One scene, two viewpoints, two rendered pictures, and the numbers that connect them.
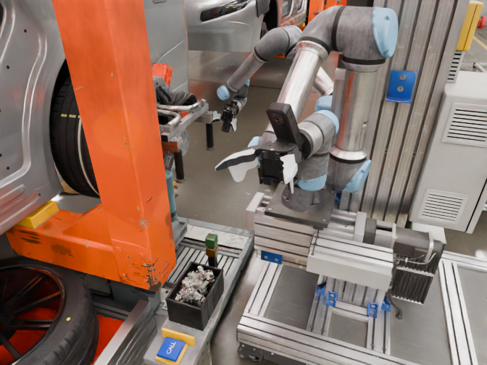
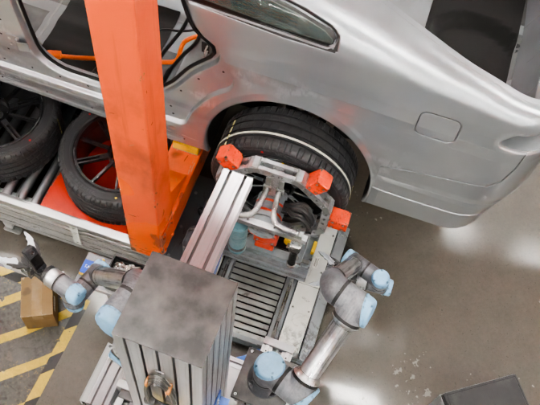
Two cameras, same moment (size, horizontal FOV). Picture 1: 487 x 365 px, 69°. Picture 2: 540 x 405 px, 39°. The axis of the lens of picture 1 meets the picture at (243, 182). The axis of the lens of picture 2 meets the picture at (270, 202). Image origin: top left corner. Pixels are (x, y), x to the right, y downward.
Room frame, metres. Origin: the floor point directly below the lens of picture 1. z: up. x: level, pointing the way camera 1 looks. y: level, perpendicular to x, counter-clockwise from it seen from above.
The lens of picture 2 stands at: (1.33, -1.24, 3.88)
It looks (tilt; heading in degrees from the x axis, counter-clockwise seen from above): 61 degrees down; 82
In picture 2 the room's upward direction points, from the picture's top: 9 degrees clockwise
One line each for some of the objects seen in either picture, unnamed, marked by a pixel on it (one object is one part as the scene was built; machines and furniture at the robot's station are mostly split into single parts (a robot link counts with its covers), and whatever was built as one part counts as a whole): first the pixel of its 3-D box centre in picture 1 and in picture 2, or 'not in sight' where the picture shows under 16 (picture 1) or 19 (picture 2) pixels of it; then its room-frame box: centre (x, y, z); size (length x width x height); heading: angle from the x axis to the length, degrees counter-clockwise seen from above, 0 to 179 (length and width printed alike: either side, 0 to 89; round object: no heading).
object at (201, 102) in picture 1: (179, 98); (289, 209); (1.64, 0.30, 1.03); 0.19 x 0.18 x 0.11; 72
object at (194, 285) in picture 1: (196, 293); (128, 277); (0.92, 0.17, 0.51); 0.20 x 0.14 x 0.13; 161
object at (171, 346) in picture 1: (171, 350); (89, 267); (0.73, 0.24, 0.47); 0.07 x 0.07 x 0.02; 72
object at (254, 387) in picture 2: not in sight; (266, 377); (1.56, -0.38, 0.87); 0.15 x 0.15 x 0.10
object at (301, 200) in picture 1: (303, 188); not in sight; (1.09, -0.22, 0.87); 0.15 x 0.15 x 0.10
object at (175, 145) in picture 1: (170, 143); not in sight; (1.36, 0.30, 0.93); 0.09 x 0.05 x 0.05; 72
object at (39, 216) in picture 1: (32, 211); (190, 138); (1.18, 0.85, 0.71); 0.14 x 0.14 x 0.05; 72
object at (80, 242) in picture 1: (68, 221); (177, 167); (1.13, 0.69, 0.69); 0.52 x 0.17 x 0.35; 72
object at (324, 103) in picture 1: (328, 112); (270, 370); (1.56, -0.39, 0.98); 0.13 x 0.12 x 0.14; 143
